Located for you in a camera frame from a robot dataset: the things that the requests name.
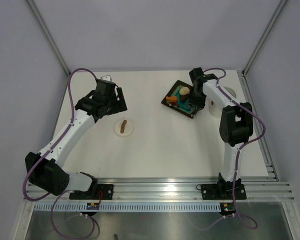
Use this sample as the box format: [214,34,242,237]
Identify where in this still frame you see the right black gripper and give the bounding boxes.
[187,86,207,112]

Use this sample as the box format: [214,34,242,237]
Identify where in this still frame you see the white round bun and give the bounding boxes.
[179,86,190,96]

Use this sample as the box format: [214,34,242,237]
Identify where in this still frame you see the white cylindrical container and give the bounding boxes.
[208,86,237,119]

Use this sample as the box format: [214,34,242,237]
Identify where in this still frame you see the clear plastic tongs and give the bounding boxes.
[190,105,197,119]

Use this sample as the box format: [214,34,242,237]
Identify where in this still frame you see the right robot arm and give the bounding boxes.
[188,67,254,199]

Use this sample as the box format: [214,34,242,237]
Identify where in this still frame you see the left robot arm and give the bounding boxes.
[25,75,127,199]

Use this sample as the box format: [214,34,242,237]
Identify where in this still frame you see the white round lid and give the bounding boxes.
[114,119,134,138]

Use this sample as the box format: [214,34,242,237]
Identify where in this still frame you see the dark square teal plate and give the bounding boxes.
[161,80,192,118]

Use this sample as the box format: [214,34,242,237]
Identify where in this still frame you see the orange fried shrimp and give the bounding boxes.
[165,96,179,104]

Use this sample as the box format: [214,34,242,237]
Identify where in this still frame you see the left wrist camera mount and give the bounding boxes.
[100,75,112,82]

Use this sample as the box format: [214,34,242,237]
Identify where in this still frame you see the brown handle on lid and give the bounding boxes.
[120,119,128,134]

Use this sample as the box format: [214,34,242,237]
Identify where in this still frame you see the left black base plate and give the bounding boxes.
[69,183,114,200]

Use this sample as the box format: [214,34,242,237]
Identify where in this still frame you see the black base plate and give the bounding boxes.
[69,183,114,200]
[195,183,247,201]

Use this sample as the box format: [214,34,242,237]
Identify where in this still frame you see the left aluminium frame post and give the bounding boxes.
[24,0,71,77]

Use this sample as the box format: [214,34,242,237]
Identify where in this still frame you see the aluminium frame post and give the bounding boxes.
[24,0,71,77]
[241,0,289,77]

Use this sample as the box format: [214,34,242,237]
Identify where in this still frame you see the right aluminium frame post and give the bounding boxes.
[241,0,289,77]

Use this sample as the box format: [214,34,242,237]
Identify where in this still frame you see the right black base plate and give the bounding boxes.
[195,183,247,201]

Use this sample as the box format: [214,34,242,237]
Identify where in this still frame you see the white slotted cable duct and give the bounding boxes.
[34,202,221,213]

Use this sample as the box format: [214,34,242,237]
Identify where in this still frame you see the aluminium rail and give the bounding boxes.
[23,176,295,203]

